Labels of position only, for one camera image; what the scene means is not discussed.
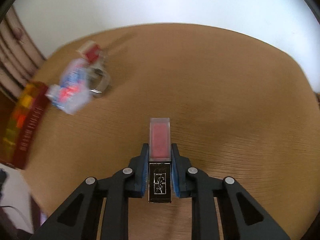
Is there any red lipstick with gold cap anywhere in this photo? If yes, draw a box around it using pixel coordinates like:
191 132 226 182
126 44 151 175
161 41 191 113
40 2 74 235
148 118 171 203

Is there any blue red dental floss box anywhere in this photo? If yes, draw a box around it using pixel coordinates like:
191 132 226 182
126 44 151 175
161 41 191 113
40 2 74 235
46 58 92 115

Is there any silver metal nail clipper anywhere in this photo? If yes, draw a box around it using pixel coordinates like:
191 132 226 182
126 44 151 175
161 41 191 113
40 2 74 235
87 63 111 98

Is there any clear box with red packet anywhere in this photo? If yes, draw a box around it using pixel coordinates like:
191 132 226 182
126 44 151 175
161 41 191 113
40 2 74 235
77 40 102 64

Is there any red gold metal tin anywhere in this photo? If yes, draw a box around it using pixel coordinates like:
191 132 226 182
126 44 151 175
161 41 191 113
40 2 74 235
1 81 49 170

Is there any beige patterned curtain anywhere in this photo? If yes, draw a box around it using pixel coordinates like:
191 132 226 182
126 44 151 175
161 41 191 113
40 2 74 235
1 7 46 101

